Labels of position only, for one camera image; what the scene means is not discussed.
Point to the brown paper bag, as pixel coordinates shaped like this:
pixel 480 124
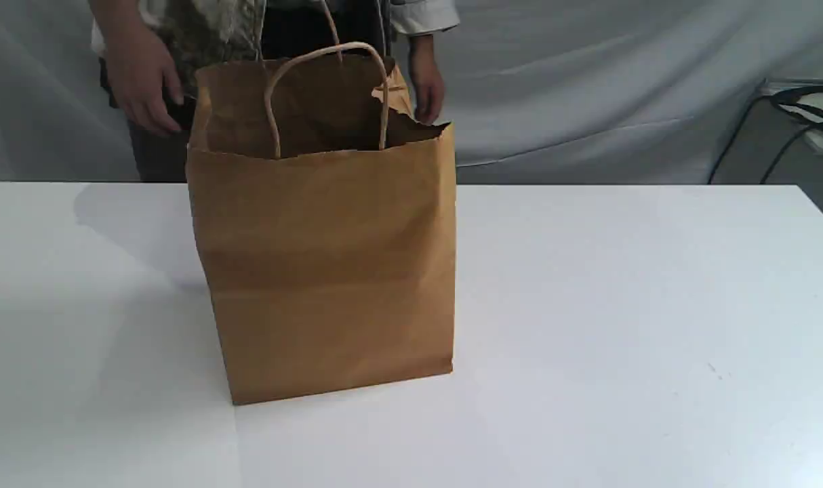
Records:
pixel 325 222

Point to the white backdrop cloth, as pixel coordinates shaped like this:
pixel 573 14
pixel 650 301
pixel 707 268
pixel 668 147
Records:
pixel 539 91

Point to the person left hand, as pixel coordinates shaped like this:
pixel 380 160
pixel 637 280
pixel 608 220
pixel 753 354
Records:
pixel 428 83

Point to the white side shelf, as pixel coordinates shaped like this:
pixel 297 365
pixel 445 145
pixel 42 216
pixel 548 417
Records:
pixel 801 100

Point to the person in patterned shirt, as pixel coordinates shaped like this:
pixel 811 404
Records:
pixel 202 33

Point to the person right hand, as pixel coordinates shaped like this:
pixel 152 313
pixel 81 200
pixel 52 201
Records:
pixel 142 73

